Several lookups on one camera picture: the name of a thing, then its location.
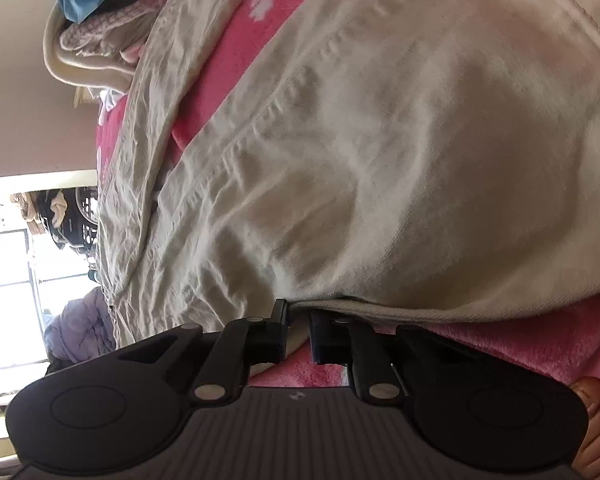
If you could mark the heap of light clothes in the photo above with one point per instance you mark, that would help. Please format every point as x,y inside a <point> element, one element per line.
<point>55,210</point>

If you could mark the beige pants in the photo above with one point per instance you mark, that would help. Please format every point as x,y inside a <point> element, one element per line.
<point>380,160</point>

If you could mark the bright window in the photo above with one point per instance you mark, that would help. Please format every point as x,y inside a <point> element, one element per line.
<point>5,310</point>

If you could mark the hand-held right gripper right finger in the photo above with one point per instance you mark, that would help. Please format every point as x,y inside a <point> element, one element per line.
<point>317,340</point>

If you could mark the pink tweed garment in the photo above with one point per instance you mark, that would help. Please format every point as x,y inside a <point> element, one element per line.
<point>110,27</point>

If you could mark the black wheelchair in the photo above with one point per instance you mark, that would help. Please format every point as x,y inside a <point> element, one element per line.
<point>87,220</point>

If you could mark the pink floral blanket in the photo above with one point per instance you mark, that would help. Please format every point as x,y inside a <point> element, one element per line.
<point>480,345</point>

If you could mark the cream coat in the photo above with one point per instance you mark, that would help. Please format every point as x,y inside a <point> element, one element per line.
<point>80,72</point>

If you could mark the white cloth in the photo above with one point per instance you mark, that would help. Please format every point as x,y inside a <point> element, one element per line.
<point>111,100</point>

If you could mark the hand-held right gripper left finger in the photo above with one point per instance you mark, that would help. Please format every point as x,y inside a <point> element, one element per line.
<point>275,340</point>

